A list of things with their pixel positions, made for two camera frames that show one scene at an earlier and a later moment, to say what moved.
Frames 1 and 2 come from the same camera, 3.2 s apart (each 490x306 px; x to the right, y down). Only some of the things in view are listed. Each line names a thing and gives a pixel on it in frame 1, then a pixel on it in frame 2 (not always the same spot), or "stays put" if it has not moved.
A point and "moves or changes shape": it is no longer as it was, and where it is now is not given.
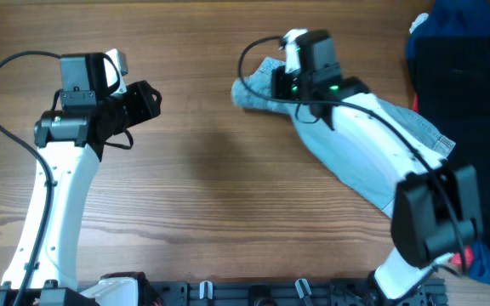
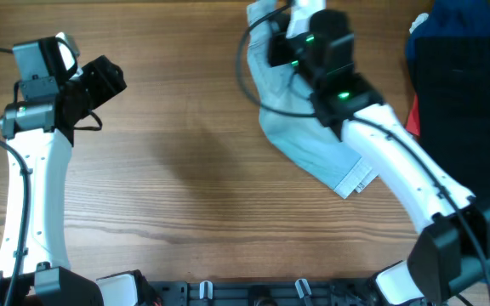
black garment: (467, 94) stays put
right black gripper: (277, 82) → (281, 47)
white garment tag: (418, 20) stays put
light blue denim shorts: (253, 91) moves or changes shape
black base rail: (354, 292) stays put
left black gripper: (133, 106) → (101, 77)
